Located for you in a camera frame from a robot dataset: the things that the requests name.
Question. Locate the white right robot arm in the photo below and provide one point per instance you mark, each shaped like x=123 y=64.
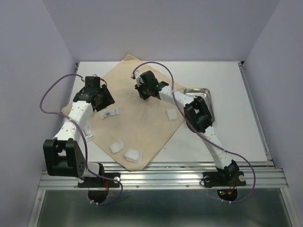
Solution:
x=195 y=113

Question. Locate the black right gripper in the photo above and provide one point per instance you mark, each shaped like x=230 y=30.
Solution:
x=138 y=88

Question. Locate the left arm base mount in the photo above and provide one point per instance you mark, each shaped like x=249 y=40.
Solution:
x=102 y=191

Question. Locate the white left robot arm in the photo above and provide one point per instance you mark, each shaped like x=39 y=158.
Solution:
x=66 y=154

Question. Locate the clear packet black part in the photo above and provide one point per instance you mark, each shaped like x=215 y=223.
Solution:
x=108 y=113

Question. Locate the aluminium mounting rail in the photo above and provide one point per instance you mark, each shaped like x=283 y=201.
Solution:
x=189 y=174

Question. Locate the white gauze pad stack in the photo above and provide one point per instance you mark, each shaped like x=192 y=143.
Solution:
x=133 y=156

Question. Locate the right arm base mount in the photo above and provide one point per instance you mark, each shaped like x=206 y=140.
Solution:
x=226 y=180

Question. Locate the beige cloth drape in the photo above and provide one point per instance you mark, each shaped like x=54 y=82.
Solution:
x=141 y=125

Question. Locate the stainless steel tray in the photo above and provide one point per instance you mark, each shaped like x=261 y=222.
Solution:
x=205 y=94

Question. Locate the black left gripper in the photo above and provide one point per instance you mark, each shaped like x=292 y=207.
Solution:
x=109 y=99

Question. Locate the white gauze pad right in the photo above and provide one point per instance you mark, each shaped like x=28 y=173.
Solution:
x=172 y=115

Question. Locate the green suture packet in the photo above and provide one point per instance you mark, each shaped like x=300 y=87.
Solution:
x=88 y=132

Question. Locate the white gauze pad left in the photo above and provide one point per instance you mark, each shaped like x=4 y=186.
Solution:
x=117 y=146

